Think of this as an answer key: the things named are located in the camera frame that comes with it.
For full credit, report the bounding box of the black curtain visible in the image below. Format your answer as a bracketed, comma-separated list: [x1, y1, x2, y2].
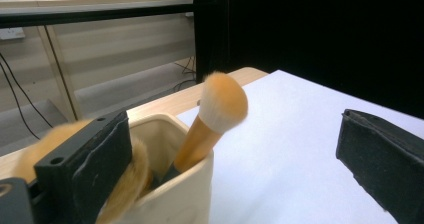
[192, 0, 424, 120]

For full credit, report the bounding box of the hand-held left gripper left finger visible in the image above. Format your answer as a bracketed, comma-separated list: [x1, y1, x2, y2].
[33, 109, 134, 224]

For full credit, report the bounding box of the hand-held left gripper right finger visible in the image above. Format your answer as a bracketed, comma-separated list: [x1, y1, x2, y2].
[335, 108, 424, 224]

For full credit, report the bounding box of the black-edged desk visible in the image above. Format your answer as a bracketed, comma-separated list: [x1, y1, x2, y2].
[0, 0, 195, 29]

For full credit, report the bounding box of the white table sheet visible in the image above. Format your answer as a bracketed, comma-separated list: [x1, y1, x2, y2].
[175, 69, 424, 224]

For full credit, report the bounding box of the small-headed makeup brush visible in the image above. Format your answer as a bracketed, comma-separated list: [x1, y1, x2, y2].
[151, 71, 249, 190]

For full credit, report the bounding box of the cream square cup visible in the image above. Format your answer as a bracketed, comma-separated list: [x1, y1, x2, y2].
[96, 113, 215, 224]

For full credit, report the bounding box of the beige vertical post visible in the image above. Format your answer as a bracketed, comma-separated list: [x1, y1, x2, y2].
[35, 25, 84, 122]

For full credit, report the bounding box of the white wall socket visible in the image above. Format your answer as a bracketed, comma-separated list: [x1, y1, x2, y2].
[0, 27, 26, 41]

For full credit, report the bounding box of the black wall cable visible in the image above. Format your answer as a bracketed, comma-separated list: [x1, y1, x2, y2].
[0, 52, 198, 130]
[0, 62, 198, 142]

